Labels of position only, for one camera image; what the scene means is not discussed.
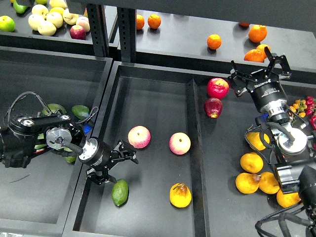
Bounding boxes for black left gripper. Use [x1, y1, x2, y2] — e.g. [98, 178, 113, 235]
[78, 137, 139, 185]

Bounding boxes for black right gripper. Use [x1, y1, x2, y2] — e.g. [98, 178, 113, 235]
[227, 46, 292, 114]

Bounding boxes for yellow pear with brown top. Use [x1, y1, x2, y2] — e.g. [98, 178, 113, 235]
[169, 183, 192, 208]

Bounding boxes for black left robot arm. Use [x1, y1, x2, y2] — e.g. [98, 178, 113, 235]
[0, 91, 138, 185]

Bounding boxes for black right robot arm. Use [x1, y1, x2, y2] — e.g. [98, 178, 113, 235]
[228, 47, 316, 237]

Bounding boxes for green avocado under arm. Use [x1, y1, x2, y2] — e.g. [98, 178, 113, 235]
[65, 157, 77, 163]

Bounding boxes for green avocado by tray edge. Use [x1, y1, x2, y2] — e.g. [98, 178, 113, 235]
[72, 105, 89, 120]

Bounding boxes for yellow pear upper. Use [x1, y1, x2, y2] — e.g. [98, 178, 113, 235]
[246, 132, 266, 151]

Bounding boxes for dark green avocado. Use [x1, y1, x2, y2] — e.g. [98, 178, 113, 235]
[41, 103, 67, 115]

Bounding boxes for yellow pear middle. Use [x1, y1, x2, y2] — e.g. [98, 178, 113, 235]
[240, 153, 264, 173]

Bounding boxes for yellow pear lower left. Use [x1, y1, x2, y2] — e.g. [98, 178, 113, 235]
[235, 173, 261, 194]

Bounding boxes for yellow pear lower right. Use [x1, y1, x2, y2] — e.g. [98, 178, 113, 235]
[259, 172, 279, 194]

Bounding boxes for yellow pear far right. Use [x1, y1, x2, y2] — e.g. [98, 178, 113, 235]
[276, 190, 301, 208]

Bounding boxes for pale yellow pear front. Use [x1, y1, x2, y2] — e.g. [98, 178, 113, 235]
[38, 20, 57, 36]

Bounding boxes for pale yellow pear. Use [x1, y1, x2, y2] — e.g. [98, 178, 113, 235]
[38, 20, 57, 36]
[28, 14, 45, 31]

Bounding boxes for pale yellow pear left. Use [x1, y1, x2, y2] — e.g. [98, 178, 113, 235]
[28, 14, 45, 31]

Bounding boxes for orange front right shelf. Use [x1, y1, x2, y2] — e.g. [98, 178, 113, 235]
[244, 49, 265, 63]

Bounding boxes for orange behind front one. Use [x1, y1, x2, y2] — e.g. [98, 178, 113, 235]
[256, 44, 271, 59]

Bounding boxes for pink apple left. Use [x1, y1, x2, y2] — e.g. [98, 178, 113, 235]
[128, 125, 151, 149]

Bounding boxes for pink apple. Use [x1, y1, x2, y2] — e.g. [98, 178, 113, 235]
[128, 125, 151, 149]
[169, 132, 191, 155]

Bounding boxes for large orange on shelf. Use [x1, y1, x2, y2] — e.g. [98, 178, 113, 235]
[248, 25, 268, 43]

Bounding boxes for bright red apple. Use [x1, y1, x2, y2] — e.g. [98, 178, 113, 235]
[206, 78, 229, 100]

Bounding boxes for orange cherry tomato bunch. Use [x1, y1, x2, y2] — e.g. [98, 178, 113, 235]
[290, 99, 307, 118]

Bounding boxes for red chili peppers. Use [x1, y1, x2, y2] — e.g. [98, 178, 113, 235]
[306, 96, 316, 130]

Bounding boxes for orange on shelf centre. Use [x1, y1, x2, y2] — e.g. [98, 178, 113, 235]
[207, 34, 222, 50]

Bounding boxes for pink apple right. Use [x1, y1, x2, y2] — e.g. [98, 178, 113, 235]
[169, 132, 191, 155]

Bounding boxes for black centre tray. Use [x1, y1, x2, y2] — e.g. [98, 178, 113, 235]
[61, 61, 316, 237]

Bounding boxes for black tray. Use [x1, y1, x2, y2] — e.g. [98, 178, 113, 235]
[61, 61, 316, 237]
[0, 47, 112, 237]

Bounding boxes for black left tray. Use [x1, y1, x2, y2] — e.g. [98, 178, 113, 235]
[0, 47, 112, 237]

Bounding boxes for dark red apple on shelf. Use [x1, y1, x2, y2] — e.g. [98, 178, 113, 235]
[70, 25, 86, 40]

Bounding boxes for green apple on shelf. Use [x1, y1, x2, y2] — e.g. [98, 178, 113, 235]
[0, 15, 15, 32]

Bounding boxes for orange near post right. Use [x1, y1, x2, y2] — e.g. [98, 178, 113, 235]
[147, 14, 161, 29]

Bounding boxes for orange post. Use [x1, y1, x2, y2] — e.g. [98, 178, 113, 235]
[147, 14, 161, 29]
[136, 14, 145, 30]

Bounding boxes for orange near post left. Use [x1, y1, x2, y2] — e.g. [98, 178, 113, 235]
[136, 14, 145, 30]

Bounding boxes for black shelf post right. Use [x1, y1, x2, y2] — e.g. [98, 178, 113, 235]
[117, 7, 136, 63]

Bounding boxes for black shelf post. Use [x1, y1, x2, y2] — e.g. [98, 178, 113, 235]
[86, 3, 109, 57]
[117, 7, 136, 63]

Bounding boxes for black shelf post left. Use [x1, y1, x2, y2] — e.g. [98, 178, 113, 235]
[86, 3, 109, 57]

